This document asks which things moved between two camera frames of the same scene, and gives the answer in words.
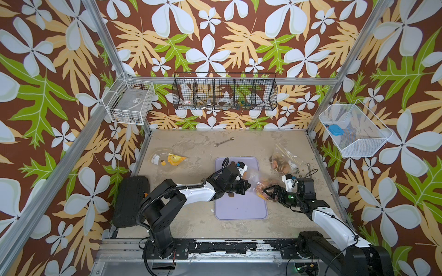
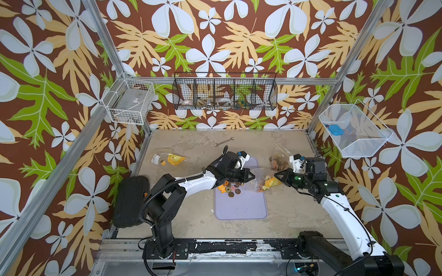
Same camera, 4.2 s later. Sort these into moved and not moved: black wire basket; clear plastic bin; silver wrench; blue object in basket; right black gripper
Moved: right black gripper
Not moved: blue object in basket; clear plastic bin; black wire basket; silver wrench
